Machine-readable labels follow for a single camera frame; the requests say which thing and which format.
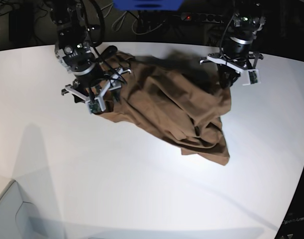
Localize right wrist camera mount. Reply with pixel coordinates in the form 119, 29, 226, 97
61, 67, 132, 114

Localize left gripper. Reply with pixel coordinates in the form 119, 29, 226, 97
216, 58, 244, 89

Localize blue box overhead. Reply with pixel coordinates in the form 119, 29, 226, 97
113, 0, 184, 10

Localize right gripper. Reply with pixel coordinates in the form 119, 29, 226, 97
73, 64, 122, 104

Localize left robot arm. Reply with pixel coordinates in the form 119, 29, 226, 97
217, 0, 266, 89

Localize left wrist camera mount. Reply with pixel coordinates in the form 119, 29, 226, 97
199, 52, 264, 89

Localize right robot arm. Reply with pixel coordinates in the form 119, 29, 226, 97
44, 0, 126, 111

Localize black power strip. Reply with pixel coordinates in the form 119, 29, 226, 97
180, 12, 223, 23

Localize white cable loops on floor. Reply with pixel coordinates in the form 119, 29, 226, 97
111, 9, 170, 35

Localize brown t-shirt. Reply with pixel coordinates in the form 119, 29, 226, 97
99, 52, 232, 165

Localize white cabinet at corner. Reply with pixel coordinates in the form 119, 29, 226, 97
0, 174, 65, 239

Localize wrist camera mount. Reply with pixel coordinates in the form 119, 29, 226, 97
199, 52, 264, 89
61, 67, 132, 114

